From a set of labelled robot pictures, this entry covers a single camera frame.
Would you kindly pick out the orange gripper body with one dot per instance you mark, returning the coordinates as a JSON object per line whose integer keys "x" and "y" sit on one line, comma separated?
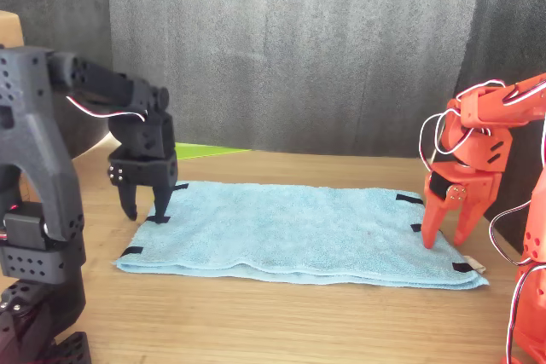
{"x": 478, "y": 187}

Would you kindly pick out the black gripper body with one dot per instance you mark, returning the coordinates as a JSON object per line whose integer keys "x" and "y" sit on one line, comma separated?
{"x": 145, "y": 170}

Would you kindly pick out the light blue towel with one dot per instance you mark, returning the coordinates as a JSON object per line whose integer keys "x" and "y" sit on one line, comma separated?
{"x": 281, "y": 227}

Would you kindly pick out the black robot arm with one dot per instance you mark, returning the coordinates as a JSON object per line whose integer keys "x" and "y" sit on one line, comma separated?
{"x": 38, "y": 146}

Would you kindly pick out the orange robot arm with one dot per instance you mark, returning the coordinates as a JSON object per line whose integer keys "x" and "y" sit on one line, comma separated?
{"x": 490, "y": 104}

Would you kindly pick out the dark foam side panel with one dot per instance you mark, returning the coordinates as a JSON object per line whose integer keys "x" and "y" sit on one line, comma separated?
{"x": 507, "y": 19}
{"x": 64, "y": 1}

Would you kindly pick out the grey foam backdrop panel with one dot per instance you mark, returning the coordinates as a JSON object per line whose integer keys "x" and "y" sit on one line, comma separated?
{"x": 290, "y": 53}

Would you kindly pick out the brown cardboard box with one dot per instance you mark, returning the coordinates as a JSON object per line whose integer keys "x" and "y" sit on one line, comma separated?
{"x": 8, "y": 29}

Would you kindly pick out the green acrylic angle bracket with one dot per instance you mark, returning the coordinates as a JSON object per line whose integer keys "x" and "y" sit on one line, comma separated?
{"x": 205, "y": 151}

